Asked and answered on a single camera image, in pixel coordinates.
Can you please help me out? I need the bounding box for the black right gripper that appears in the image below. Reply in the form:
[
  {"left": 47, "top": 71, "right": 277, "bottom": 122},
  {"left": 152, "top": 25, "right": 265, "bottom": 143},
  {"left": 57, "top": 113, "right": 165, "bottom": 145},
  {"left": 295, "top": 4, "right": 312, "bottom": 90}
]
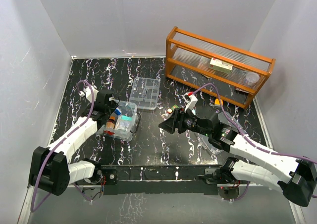
[{"left": 159, "top": 106, "right": 211, "bottom": 137}]

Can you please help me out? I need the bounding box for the brown syrup bottle orange cap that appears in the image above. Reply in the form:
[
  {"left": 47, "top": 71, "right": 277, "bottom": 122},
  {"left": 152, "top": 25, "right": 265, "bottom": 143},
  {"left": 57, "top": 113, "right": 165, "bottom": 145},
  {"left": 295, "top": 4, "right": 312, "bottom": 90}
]
[{"left": 105, "top": 118, "right": 116, "bottom": 131}]

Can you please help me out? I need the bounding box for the teal topped packet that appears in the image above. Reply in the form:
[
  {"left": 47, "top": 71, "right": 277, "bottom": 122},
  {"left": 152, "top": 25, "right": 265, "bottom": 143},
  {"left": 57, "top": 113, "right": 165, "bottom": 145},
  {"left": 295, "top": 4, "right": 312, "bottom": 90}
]
[{"left": 115, "top": 115, "right": 132, "bottom": 131}]

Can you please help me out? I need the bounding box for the blue white bandage roll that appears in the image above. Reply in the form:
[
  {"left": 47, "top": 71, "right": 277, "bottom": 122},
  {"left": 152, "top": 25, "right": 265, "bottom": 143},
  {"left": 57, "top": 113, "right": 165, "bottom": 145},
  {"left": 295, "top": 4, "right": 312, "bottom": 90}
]
[{"left": 112, "top": 108, "right": 122, "bottom": 117}]

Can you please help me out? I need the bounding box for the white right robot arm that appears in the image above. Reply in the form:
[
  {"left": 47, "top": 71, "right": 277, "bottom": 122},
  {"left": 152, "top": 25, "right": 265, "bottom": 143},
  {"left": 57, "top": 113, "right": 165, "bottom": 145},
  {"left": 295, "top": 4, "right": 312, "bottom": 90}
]
[{"left": 158, "top": 106, "right": 317, "bottom": 207}]

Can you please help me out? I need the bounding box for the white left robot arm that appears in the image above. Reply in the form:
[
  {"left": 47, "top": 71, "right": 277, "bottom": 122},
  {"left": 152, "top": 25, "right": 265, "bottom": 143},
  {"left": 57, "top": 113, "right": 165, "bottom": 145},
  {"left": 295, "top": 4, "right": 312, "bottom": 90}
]
[{"left": 28, "top": 90, "right": 119, "bottom": 196}]

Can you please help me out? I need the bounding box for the clear medicine kit box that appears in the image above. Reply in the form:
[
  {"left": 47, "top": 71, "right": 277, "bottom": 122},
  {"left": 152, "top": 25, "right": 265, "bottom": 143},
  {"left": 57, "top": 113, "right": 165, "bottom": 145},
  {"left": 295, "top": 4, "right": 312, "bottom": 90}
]
[{"left": 96, "top": 100, "right": 141, "bottom": 141}]

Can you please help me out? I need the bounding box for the clear kit box lid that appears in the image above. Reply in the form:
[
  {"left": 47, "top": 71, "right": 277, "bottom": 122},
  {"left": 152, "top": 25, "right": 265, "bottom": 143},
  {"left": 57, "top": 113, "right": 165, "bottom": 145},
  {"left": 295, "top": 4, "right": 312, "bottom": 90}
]
[{"left": 195, "top": 133, "right": 223, "bottom": 156}]

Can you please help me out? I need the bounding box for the cream medicine box on shelf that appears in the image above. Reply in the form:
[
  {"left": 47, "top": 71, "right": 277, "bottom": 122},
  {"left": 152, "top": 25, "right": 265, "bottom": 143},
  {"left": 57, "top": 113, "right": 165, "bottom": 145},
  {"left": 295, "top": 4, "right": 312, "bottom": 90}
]
[{"left": 210, "top": 57, "right": 233, "bottom": 73}]

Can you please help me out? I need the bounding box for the green wind oil box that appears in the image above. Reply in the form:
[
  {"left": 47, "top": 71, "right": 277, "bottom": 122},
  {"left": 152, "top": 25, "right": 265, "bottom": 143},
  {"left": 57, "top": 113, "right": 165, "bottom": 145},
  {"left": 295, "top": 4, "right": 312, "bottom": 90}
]
[{"left": 171, "top": 105, "right": 179, "bottom": 110}]

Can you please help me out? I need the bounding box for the clear compartment organizer tray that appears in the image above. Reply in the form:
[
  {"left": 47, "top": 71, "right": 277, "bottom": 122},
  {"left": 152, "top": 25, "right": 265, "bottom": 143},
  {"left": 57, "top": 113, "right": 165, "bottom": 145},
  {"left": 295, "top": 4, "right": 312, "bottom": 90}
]
[{"left": 129, "top": 77, "right": 160, "bottom": 111}]

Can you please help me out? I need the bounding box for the orange yellow tape roll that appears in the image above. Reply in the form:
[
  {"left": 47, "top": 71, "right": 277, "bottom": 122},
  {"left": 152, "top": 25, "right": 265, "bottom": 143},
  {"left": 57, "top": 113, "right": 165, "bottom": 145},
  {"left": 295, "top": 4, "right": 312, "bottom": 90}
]
[{"left": 214, "top": 99, "right": 223, "bottom": 107}]

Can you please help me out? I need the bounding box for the orange wooden shelf rack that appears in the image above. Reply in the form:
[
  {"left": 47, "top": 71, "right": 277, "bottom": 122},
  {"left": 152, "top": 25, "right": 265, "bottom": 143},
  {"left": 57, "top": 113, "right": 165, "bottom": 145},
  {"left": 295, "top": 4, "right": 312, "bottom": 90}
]
[{"left": 165, "top": 27, "right": 276, "bottom": 109}]

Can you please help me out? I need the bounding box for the clear plastic cup on shelf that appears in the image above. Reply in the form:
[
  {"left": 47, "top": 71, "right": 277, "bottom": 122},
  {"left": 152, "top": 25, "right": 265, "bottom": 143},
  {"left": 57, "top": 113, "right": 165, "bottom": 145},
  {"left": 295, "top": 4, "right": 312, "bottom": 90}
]
[{"left": 245, "top": 72, "right": 260, "bottom": 87}]

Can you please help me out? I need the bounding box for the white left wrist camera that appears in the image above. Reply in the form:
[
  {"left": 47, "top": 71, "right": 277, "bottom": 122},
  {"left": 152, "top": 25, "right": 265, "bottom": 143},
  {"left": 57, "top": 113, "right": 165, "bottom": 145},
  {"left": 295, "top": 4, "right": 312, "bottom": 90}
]
[{"left": 79, "top": 86, "right": 98, "bottom": 103}]

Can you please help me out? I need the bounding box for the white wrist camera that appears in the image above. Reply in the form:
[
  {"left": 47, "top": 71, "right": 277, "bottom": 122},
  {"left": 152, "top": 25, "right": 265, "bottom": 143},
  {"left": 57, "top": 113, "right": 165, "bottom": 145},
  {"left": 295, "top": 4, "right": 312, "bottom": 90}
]
[
  {"left": 79, "top": 86, "right": 98, "bottom": 103},
  {"left": 183, "top": 92, "right": 198, "bottom": 112}
]

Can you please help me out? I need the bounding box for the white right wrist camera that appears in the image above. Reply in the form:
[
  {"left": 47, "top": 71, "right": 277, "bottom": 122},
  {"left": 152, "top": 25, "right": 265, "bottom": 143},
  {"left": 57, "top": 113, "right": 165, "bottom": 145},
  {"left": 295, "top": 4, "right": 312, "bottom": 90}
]
[{"left": 183, "top": 92, "right": 198, "bottom": 112}]

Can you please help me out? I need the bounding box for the black front mounting rail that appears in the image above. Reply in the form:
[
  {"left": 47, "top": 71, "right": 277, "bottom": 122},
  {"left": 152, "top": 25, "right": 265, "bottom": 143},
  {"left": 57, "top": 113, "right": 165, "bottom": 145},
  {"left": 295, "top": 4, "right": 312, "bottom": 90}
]
[{"left": 74, "top": 163, "right": 248, "bottom": 196}]

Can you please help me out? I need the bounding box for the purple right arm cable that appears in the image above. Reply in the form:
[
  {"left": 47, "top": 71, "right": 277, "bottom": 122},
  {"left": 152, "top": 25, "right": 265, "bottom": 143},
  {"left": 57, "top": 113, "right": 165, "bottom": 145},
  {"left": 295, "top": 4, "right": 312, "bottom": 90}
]
[{"left": 192, "top": 83, "right": 317, "bottom": 202}]

